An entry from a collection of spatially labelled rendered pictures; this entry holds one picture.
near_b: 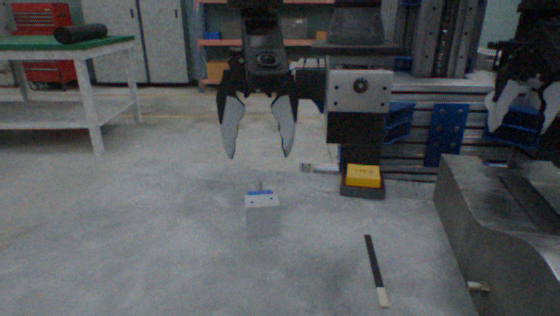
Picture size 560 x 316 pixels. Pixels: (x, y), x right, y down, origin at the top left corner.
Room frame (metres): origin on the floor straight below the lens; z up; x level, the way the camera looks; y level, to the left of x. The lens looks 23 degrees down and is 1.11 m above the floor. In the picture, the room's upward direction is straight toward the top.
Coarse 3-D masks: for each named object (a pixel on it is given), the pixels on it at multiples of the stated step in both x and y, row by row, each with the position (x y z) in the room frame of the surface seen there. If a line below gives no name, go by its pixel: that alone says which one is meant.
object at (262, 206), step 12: (252, 192) 0.50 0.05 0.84; (264, 192) 0.50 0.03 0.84; (252, 204) 0.44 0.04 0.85; (264, 204) 0.44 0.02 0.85; (276, 204) 0.44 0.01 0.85; (252, 216) 0.43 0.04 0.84; (264, 216) 0.44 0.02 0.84; (276, 216) 0.44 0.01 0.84; (252, 228) 0.43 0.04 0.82; (264, 228) 0.44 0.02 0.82; (276, 228) 0.44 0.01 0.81
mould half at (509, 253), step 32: (448, 160) 0.52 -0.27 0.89; (480, 160) 0.52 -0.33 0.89; (448, 192) 0.47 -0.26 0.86; (480, 192) 0.42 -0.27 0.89; (544, 192) 0.42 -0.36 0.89; (448, 224) 0.44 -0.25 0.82; (480, 224) 0.34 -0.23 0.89; (512, 224) 0.34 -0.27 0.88; (480, 256) 0.32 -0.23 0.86; (512, 256) 0.26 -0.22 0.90; (544, 256) 0.22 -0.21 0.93; (512, 288) 0.25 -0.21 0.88; (544, 288) 0.21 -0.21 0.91
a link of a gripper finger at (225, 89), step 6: (228, 72) 0.45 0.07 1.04; (222, 78) 0.45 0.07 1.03; (228, 78) 0.45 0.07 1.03; (222, 84) 0.45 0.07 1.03; (228, 84) 0.45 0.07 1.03; (222, 90) 0.45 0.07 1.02; (228, 90) 0.45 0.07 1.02; (234, 90) 0.45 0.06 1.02; (216, 96) 0.45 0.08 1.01; (222, 96) 0.45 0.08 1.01; (234, 96) 0.45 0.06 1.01; (216, 102) 0.45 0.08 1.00; (222, 102) 0.45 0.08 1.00; (222, 108) 0.45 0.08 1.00; (222, 114) 0.45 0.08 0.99; (222, 120) 0.45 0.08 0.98
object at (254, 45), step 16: (256, 16) 0.46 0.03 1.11; (272, 16) 0.46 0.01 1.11; (256, 32) 0.43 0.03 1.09; (272, 32) 0.43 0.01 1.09; (256, 48) 0.40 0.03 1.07; (272, 48) 0.41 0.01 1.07; (256, 64) 0.38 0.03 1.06; (272, 64) 0.38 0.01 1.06; (288, 64) 0.39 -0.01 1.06; (256, 80) 0.37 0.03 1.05; (272, 80) 0.38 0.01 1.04
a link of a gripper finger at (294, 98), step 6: (288, 78) 0.46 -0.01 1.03; (288, 84) 0.46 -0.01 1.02; (294, 84) 0.46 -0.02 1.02; (282, 90) 0.46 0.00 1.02; (288, 90) 0.46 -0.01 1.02; (294, 90) 0.46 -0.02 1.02; (294, 96) 0.46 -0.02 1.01; (294, 102) 0.46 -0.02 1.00; (294, 108) 0.46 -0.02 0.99; (294, 114) 0.46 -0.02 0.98; (294, 120) 0.46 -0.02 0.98
